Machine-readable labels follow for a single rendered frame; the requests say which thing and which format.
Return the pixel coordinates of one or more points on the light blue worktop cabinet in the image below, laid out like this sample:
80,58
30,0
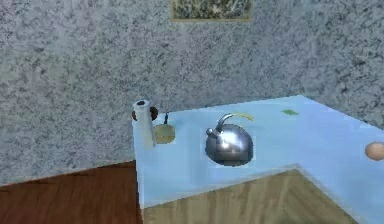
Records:
300,146

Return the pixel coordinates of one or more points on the brown egg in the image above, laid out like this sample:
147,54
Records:
375,151

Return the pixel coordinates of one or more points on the framed wall picture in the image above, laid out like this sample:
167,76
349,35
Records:
211,9

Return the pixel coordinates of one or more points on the white paper towel roll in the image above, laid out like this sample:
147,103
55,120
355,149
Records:
144,125

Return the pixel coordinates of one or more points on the yellow curved peel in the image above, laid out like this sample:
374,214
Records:
246,116

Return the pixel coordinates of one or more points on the green leaf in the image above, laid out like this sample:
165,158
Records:
289,112

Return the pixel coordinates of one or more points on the silver metal kettle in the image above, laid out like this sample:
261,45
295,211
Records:
230,143

